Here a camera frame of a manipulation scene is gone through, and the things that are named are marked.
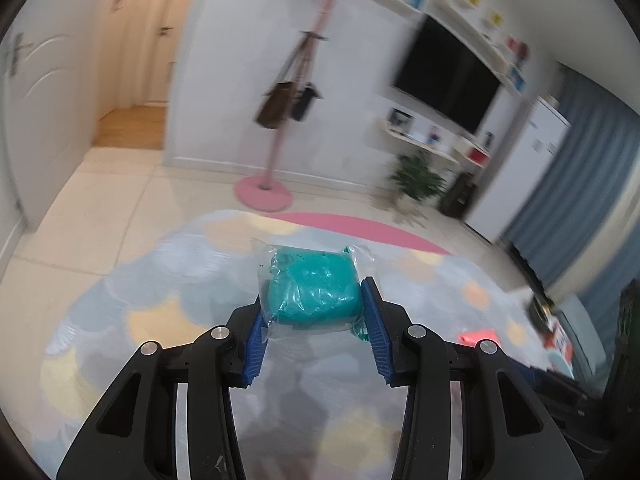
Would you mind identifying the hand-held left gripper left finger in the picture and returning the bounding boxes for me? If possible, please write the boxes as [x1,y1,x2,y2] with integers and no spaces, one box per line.
[56,294,269,480]

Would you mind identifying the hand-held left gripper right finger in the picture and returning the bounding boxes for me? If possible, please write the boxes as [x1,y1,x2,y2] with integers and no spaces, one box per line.
[361,276,584,480]

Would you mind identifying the teal clay packet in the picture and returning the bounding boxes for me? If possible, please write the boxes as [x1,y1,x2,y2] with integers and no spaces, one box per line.
[250,238,377,344]

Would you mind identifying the pink clay packet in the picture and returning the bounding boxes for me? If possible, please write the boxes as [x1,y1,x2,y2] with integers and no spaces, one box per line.
[458,328,501,347]

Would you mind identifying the orange white box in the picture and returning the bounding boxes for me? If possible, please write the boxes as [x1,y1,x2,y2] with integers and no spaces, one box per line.
[542,318,576,359]

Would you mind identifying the dark round plate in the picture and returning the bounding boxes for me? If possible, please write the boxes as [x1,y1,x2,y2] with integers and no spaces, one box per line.
[529,287,555,322]

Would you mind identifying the round scalloped pastel rug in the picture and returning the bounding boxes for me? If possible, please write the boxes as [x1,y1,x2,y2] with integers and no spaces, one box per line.
[35,209,551,480]

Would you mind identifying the potted green plant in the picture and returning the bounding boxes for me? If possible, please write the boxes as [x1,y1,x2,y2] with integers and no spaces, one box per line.
[387,152,446,216]

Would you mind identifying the pink coat stand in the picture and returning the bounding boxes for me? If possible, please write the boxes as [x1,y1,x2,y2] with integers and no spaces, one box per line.
[234,0,351,213]

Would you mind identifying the red white shelf box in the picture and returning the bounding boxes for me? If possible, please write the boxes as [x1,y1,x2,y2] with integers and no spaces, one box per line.
[457,137,494,166]

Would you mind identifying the white refrigerator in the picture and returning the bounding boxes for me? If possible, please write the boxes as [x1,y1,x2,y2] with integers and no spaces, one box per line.
[462,94,572,244]

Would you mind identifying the blue grey curtain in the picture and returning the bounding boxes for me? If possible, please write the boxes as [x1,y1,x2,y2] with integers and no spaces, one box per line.
[502,62,640,302]

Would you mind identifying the black hanging bag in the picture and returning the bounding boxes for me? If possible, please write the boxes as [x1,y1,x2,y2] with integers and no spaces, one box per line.
[291,82,321,122]

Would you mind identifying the brown hanging bag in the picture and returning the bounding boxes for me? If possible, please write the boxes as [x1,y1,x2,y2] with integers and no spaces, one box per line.
[255,81,296,130]

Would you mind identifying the white door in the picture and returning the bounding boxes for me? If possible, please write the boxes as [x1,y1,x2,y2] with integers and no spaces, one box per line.
[0,30,97,241]

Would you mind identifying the white wall shelf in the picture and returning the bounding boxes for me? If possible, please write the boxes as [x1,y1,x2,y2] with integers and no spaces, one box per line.
[377,117,461,164]

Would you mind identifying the black wall television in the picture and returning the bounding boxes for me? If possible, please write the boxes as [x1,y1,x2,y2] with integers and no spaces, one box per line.
[390,13,502,136]

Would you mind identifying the white upper wall shelves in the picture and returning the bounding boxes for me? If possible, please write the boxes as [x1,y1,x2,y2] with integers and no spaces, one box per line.
[362,0,529,94]

